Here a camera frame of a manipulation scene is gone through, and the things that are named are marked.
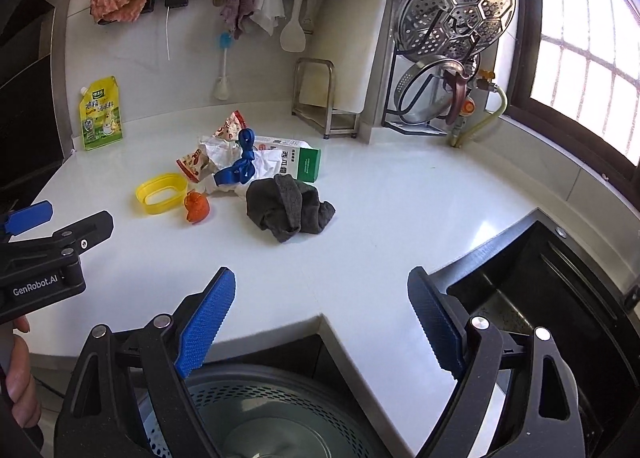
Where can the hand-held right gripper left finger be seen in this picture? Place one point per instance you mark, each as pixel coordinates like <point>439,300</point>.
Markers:
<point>205,325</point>

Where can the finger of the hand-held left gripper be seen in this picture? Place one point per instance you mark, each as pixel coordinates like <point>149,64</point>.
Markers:
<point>87,229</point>
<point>30,217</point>

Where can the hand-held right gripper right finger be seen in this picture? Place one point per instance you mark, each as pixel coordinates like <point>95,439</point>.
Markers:
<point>435,325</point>

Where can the orange wrapper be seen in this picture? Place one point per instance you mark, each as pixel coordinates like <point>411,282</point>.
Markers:
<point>196,208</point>

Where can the grey perforated trash bin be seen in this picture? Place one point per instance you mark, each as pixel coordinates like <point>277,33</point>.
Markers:
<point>280,413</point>

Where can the dark grey cloth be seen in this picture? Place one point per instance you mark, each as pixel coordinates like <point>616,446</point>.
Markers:
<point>290,210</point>

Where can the line-printed paper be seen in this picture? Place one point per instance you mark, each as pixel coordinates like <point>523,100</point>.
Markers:
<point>220,153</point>

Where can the white tissue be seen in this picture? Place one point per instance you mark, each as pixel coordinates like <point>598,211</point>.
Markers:
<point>267,165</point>

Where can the red cream snack wrapper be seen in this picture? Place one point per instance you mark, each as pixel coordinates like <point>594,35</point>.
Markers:
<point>229,127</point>
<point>192,163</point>

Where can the person's left hand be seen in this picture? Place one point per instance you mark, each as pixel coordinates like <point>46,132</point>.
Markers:
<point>20,378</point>

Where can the black kitchen sink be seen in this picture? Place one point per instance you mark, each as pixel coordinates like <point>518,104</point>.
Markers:
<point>525,288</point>

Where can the yellow green spout pouch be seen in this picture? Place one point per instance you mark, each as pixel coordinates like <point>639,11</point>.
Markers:
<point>102,113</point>

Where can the dark kitchen appliance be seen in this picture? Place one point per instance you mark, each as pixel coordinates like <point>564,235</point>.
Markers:
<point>25,88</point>

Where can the green white carton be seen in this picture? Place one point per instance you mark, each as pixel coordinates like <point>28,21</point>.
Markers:
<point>306,164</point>

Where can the thin white stick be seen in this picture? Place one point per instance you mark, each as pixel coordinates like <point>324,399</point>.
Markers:
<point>167,33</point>

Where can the blue white bottle brush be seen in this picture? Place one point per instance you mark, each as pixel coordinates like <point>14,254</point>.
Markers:
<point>225,44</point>

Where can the metal cutting board holder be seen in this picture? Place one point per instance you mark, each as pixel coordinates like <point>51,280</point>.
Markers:
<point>330,118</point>

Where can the purple dish cloth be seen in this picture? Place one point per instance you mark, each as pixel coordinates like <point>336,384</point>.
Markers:
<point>237,5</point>

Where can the white rice paddle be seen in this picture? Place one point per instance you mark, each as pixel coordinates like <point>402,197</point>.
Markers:
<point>293,30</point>

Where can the white dish cloth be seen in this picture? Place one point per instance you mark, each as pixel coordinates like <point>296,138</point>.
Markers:
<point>268,5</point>

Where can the white cutting board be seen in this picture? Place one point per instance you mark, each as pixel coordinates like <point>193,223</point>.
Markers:
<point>350,38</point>

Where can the barred window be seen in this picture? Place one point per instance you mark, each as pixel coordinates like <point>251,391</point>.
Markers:
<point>575,38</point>

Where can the perforated steel steamer tray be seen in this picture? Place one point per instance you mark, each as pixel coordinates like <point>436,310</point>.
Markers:
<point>430,3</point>

